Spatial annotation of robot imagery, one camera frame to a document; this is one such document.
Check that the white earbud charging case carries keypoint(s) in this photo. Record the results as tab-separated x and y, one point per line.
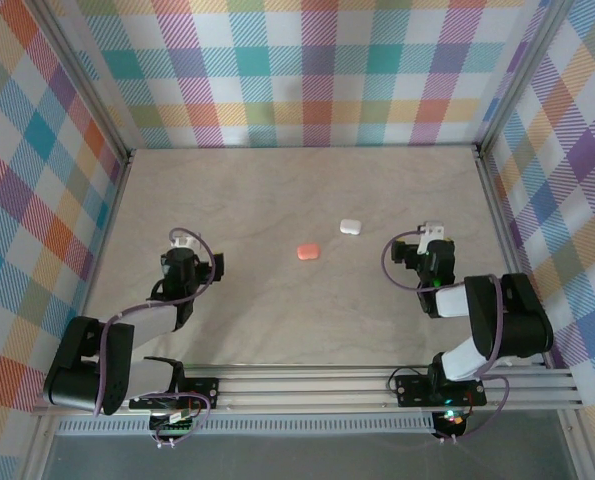
350	226

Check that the pink earbud charging case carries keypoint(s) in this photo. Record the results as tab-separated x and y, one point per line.
308	251

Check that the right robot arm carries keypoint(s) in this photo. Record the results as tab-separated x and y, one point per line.
517	320

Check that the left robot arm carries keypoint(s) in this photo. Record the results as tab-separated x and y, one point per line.
87	360

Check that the left controller board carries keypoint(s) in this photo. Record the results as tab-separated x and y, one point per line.
174	425

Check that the controller board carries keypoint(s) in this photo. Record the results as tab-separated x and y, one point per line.
449	417
174	425

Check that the right controller board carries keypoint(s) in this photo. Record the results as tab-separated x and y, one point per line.
449	417

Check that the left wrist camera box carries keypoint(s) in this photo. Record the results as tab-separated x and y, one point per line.
183	241

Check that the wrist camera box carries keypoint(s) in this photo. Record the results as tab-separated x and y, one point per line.
433	231
183	241

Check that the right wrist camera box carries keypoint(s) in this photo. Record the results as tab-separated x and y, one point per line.
433	231

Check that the right aluminium table side rail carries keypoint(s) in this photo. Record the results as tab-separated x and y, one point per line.
503	220

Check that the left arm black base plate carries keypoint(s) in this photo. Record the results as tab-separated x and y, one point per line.
204	392

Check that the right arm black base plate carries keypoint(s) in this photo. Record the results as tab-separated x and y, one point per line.
412	390

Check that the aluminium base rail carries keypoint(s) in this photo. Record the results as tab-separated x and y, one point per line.
302	390

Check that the right aluminium frame post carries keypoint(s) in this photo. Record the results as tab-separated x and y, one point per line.
519	75

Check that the aluminium frame post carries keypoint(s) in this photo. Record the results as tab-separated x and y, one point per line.
83	75
519	75

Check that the left aluminium frame post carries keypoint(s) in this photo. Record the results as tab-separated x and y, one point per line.
83	75

